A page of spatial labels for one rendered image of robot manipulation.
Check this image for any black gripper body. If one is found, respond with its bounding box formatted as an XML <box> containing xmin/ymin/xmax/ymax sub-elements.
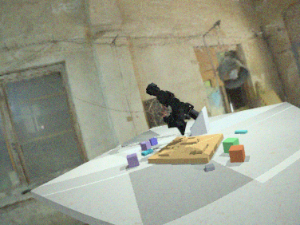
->
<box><xmin>168</xmin><ymin>108</ymin><xmax>191</xmax><ymax>128</ymax></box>

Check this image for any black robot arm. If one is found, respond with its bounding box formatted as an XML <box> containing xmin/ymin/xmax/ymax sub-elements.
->
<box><xmin>146</xmin><ymin>83</ymin><xmax>199</xmax><ymax>124</ymax></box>

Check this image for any teal square block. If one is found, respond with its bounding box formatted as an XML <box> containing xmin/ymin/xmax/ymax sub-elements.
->
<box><xmin>141</xmin><ymin>149</ymin><xmax>154</xmax><ymax>156</ymax></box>

